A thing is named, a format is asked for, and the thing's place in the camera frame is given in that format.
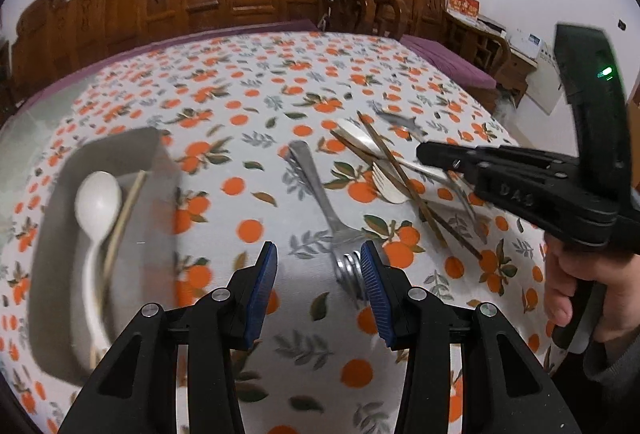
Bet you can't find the stainless steel tray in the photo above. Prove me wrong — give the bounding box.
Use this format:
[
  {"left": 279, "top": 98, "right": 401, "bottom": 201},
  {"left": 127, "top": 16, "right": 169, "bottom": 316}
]
[{"left": 27, "top": 127, "right": 183, "bottom": 387}]

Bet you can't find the white blue box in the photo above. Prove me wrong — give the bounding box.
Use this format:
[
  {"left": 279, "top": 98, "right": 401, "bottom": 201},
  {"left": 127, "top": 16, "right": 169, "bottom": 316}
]
[{"left": 512, "top": 30, "right": 544, "bottom": 61}]

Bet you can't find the dark brown chopstick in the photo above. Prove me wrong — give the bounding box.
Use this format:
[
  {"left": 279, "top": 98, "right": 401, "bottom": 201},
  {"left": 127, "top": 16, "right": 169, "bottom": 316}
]
[
  {"left": 356, "top": 111, "right": 449, "bottom": 249},
  {"left": 329, "top": 129, "right": 484, "bottom": 261}
]

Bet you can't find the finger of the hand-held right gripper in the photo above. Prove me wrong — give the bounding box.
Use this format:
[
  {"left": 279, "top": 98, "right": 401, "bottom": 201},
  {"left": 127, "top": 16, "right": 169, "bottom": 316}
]
[
  {"left": 416, "top": 141, "right": 583, "bottom": 175},
  {"left": 472, "top": 161, "right": 618, "bottom": 245}
]

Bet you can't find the carved wooden armchair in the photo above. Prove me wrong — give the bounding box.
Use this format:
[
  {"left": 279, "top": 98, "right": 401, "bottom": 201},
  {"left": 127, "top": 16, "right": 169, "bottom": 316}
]
[{"left": 319, "top": 0, "right": 408, "bottom": 40}]

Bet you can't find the light wooden chopstick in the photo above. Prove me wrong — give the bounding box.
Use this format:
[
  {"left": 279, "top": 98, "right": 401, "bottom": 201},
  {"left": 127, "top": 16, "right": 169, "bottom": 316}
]
[{"left": 90, "top": 171, "right": 147, "bottom": 367}]

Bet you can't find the person's right hand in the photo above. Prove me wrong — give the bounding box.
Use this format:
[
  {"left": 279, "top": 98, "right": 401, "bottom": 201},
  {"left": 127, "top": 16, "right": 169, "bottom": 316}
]
[{"left": 544, "top": 234, "right": 640, "bottom": 347}]

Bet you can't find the person's right forearm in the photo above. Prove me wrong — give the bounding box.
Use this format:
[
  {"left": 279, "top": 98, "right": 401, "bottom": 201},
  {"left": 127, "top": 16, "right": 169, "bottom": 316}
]
[{"left": 582, "top": 311, "right": 640, "bottom": 397}]

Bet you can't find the white plastic spoon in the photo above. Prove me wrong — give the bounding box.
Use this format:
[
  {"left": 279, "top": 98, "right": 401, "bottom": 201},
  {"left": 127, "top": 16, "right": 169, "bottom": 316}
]
[
  {"left": 74, "top": 171, "right": 123, "bottom": 355},
  {"left": 336, "top": 117, "right": 451, "bottom": 182}
]

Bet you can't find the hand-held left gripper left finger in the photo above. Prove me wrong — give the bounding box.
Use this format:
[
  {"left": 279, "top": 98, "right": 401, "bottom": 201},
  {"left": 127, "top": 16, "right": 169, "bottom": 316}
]
[{"left": 59, "top": 241, "right": 278, "bottom": 434}]

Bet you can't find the wooden side cabinet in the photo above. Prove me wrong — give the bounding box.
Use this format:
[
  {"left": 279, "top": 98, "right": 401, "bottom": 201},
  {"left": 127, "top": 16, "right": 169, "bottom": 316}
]
[{"left": 444, "top": 12, "right": 531, "bottom": 108}]

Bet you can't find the red calendar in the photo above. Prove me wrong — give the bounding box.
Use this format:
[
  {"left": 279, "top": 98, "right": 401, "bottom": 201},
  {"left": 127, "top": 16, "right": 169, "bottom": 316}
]
[{"left": 448, "top": 0, "right": 480, "bottom": 20}]

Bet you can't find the small metal smiley spoon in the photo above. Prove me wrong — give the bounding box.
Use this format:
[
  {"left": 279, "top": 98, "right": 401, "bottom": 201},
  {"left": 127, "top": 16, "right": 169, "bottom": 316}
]
[{"left": 375, "top": 107, "right": 428, "bottom": 138}]

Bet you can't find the metal fork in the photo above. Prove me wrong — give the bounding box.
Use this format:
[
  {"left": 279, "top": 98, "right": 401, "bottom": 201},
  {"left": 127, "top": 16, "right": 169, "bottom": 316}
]
[{"left": 286, "top": 140, "right": 371, "bottom": 302}]

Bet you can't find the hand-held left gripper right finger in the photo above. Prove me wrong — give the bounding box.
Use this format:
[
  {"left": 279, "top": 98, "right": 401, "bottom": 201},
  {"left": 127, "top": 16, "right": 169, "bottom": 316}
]
[{"left": 360, "top": 240, "right": 583, "bottom": 434}]

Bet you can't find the white plastic fork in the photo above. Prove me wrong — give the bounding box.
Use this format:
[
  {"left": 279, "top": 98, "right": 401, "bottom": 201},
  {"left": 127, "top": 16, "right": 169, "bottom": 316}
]
[{"left": 371, "top": 161, "right": 471, "bottom": 227}]

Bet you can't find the orange print tablecloth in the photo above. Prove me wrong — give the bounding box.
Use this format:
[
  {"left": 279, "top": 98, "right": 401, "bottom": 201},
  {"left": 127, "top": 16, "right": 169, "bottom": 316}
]
[{"left": 0, "top": 30, "right": 556, "bottom": 434}]

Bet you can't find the white leaning board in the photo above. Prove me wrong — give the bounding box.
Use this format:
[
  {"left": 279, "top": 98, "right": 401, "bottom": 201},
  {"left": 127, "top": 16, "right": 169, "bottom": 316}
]
[{"left": 529, "top": 39, "right": 572, "bottom": 116}]

